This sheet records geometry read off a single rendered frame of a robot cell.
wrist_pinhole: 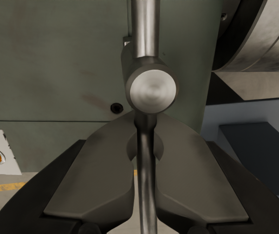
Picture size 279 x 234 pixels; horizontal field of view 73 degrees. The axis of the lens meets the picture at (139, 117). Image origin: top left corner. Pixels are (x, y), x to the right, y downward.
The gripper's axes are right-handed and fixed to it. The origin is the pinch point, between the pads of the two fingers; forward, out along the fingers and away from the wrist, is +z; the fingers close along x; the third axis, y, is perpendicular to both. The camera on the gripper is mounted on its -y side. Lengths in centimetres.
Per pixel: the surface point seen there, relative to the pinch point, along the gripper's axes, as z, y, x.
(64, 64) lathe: 7.3, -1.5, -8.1
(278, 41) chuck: 12.1, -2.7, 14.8
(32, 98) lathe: 7.3, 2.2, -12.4
